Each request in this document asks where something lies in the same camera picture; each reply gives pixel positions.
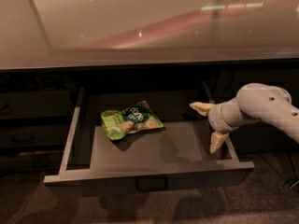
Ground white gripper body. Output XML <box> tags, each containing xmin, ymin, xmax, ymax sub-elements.
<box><xmin>208</xmin><ymin>101</ymin><xmax>257</xmax><ymax>133</ymax></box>

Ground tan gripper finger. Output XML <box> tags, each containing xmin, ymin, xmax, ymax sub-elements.
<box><xmin>190</xmin><ymin>102</ymin><xmax>214</xmax><ymax>117</ymax></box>
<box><xmin>210</xmin><ymin>132</ymin><xmax>229</xmax><ymax>154</ymax></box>

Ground grey drawer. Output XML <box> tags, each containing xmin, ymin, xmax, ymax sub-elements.
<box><xmin>44</xmin><ymin>89</ymin><xmax>254</xmax><ymax>196</ymax></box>
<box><xmin>0</xmin><ymin>125</ymin><xmax>68</xmax><ymax>147</ymax></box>
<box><xmin>0</xmin><ymin>150</ymin><xmax>63</xmax><ymax>173</ymax></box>
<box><xmin>0</xmin><ymin>91</ymin><xmax>74</xmax><ymax>119</ymax></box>

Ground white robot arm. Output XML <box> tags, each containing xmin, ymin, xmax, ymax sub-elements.
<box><xmin>190</xmin><ymin>83</ymin><xmax>299</xmax><ymax>154</ymax></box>

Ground colourful packet in drawer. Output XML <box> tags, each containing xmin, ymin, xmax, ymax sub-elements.
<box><xmin>100</xmin><ymin>101</ymin><xmax>164</xmax><ymax>141</ymax></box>

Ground dark items in left drawer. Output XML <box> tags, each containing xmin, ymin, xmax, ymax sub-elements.
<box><xmin>0</xmin><ymin>74</ymin><xmax>65</xmax><ymax>92</ymax></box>

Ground grey cabinet door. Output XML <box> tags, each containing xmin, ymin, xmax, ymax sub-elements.
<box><xmin>213</xmin><ymin>68</ymin><xmax>299</xmax><ymax>153</ymax></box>

